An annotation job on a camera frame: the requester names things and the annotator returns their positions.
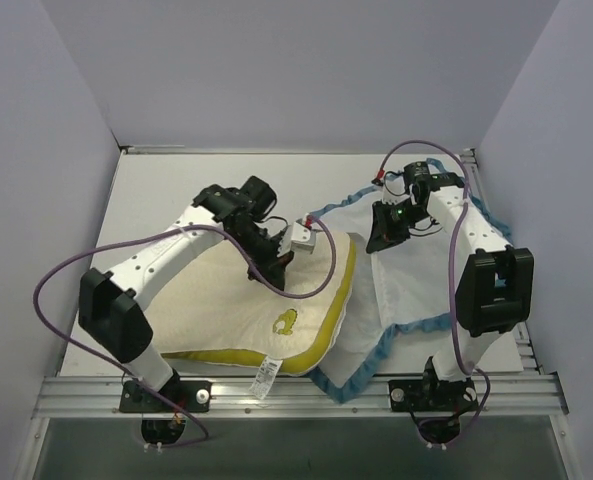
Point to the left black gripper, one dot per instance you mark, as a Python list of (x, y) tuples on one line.
[(269, 263)]

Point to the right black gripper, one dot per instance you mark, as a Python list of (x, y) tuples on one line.
[(386, 232)]

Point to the blue white pillowcase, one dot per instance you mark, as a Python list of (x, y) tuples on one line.
[(397, 315)]

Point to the cream yellow pillow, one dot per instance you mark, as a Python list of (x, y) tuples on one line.
[(211, 312)]

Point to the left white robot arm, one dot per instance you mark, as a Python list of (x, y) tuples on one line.
[(112, 303)]

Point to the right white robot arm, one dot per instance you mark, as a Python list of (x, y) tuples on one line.
[(489, 280)]

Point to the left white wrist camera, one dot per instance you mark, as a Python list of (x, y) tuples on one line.
[(298, 238)]

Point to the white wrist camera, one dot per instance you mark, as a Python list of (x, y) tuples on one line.
[(392, 187), (298, 238)]

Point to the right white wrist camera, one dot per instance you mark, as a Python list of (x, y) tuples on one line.
[(392, 187)]

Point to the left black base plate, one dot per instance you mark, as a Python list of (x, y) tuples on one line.
[(192, 396)]

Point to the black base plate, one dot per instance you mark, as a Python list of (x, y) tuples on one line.
[(192, 396), (431, 396)]

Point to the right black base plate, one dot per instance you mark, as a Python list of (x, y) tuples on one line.
[(431, 396)]

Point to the front aluminium rail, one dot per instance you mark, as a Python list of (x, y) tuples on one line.
[(99, 397)]

